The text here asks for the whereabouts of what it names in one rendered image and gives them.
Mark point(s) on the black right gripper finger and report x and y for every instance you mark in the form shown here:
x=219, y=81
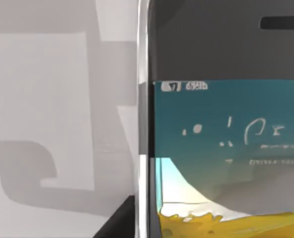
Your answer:
x=123, y=220

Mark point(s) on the black smartphone with blue screen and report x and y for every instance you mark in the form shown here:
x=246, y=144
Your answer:
x=224, y=119

